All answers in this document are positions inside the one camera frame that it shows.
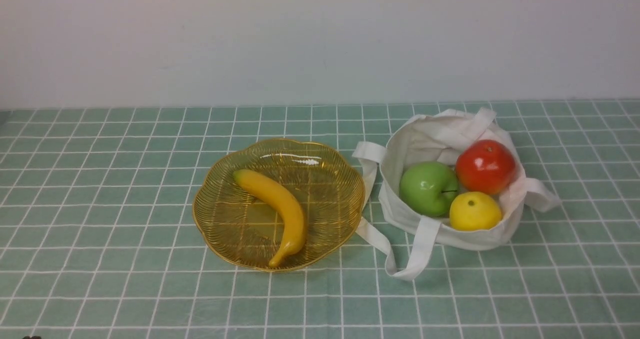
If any yellow lemon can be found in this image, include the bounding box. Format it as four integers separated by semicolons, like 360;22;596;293
449;191;503;232

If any amber plastic fruit plate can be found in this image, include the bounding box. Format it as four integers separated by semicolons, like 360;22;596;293
192;138;366;272

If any white cloth bag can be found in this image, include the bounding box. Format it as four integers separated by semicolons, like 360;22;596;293
352;108;561;282

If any yellow banana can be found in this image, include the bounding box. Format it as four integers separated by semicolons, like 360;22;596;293
233;169;308;269

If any green apple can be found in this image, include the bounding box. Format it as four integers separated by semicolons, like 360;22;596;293
398;161;460;218

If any red apple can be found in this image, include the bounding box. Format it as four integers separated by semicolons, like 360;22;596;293
455;140;518;196

